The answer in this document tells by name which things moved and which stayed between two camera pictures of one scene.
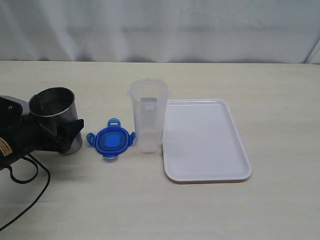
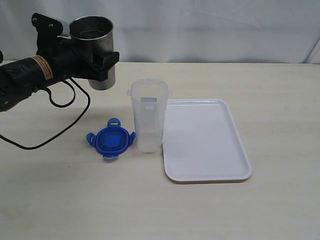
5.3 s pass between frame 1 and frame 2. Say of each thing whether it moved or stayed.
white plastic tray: stayed
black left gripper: moved
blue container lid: stayed
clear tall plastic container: stayed
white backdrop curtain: stayed
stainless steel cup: moved
